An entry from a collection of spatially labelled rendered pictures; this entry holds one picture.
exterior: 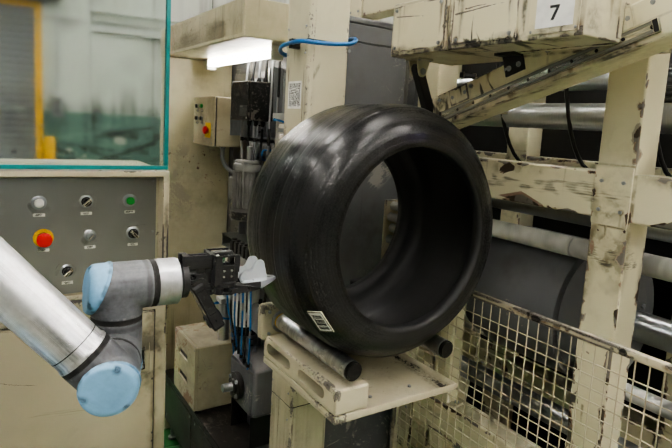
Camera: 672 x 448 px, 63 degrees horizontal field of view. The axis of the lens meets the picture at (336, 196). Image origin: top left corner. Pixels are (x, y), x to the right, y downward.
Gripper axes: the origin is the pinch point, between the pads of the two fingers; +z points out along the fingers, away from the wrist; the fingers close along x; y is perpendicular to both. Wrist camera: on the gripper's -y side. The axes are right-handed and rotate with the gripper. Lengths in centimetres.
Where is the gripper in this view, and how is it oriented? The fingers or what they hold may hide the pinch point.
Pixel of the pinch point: (269, 280)
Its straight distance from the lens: 121.3
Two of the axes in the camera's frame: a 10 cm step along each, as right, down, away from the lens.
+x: -5.4, -1.4, 8.3
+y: 0.7, -9.9, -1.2
